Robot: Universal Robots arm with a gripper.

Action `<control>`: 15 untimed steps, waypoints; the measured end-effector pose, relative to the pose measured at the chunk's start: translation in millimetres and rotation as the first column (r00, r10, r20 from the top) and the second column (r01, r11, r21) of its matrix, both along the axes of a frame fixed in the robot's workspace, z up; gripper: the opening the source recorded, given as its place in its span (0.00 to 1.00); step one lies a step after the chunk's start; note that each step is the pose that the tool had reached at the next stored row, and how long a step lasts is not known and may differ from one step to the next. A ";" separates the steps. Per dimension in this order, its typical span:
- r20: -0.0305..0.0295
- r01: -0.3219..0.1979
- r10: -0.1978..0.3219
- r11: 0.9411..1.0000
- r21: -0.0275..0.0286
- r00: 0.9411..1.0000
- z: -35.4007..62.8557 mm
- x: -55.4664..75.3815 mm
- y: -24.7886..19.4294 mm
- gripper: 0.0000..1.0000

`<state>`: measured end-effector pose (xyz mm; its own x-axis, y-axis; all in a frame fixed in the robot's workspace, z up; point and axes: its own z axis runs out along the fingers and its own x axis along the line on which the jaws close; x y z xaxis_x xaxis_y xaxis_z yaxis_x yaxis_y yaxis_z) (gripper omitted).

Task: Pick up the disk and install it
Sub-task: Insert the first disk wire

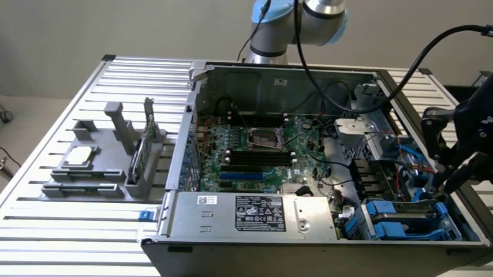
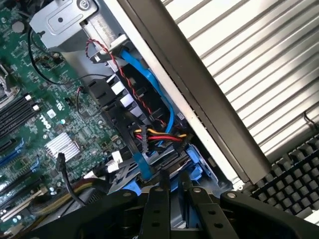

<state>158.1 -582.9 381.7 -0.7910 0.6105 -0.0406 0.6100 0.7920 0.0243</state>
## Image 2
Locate black plastic disk bay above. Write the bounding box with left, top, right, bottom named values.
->
left=88, top=65, right=175, bottom=160

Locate white plastic connector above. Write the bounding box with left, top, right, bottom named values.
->
left=107, top=151, right=123, bottom=173

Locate black keyboard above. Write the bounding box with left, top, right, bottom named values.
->
left=243, top=136, right=319, bottom=220

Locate silver finned heatsink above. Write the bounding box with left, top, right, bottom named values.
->
left=44, top=132, right=81, bottom=161

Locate green Dell motherboard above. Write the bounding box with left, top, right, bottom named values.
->
left=0, top=0, right=140, bottom=226

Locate beige expansion slot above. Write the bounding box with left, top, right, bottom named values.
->
left=0, top=187, right=48, bottom=223

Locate grey metal PC case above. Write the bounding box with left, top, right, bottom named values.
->
left=27, top=0, right=272, bottom=194

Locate long black expansion slot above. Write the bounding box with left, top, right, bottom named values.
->
left=0, top=174, right=44, bottom=200

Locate blue expansion slot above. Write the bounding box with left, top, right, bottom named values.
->
left=0, top=143, right=25, bottom=168

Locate short black expansion slot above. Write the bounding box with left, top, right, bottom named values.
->
left=0, top=138, right=16, bottom=154

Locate black RAM slot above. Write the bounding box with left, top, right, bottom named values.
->
left=0, top=93, right=33, bottom=120
left=0, top=104, right=41, bottom=139

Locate CPU socket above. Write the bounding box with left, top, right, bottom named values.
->
left=0, top=63, right=20, bottom=107

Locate grey metal drive cage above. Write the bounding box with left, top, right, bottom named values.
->
left=29, top=0, right=129, bottom=54

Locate yellow red black power wire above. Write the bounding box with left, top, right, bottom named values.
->
left=133, top=125, right=191, bottom=153

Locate black cable with plug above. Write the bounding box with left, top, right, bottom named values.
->
left=56, top=152, right=87, bottom=207

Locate yellow braided wire bundle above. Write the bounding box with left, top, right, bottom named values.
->
left=29, top=180, right=103, bottom=217

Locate thin black wire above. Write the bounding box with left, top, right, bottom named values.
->
left=74, top=86, right=103, bottom=118
left=27, top=26, right=105, bottom=87

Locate black keyboard cable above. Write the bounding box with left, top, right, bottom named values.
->
left=303, top=111, right=319, bottom=130

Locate blue flat data wire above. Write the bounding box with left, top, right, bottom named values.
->
left=119, top=48, right=176, bottom=180

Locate red black twisted wire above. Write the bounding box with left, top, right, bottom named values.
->
left=85, top=39, right=168, bottom=128

